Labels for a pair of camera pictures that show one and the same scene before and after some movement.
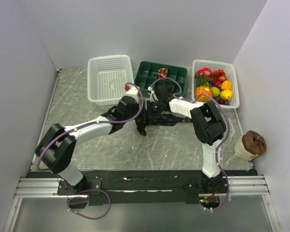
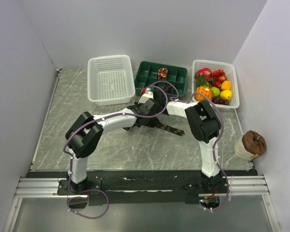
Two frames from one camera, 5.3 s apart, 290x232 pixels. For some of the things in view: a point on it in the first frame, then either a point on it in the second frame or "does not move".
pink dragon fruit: (207, 72) does not move
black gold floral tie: (158, 118) to (167, 128)
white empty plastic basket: (107, 76) does not move
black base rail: (152, 187) does not move
